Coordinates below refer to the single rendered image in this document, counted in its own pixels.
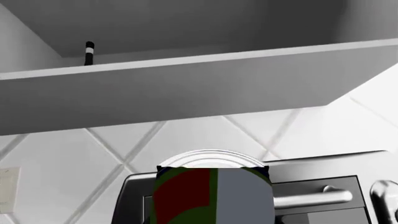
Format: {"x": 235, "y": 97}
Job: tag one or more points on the can with red green label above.
{"x": 214, "y": 196}

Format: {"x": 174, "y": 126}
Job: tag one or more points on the black bottle with white band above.
{"x": 89, "y": 54}

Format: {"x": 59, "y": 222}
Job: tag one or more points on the stainless steel toaster oven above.
{"x": 320, "y": 193}

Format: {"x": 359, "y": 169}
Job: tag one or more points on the silver oven control knob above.
{"x": 385, "y": 198}

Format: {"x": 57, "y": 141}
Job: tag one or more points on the white wall cabinet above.
{"x": 174, "y": 88}

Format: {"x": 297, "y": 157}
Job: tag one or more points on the beige wall outlet plate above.
{"x": 8, "y": 189}

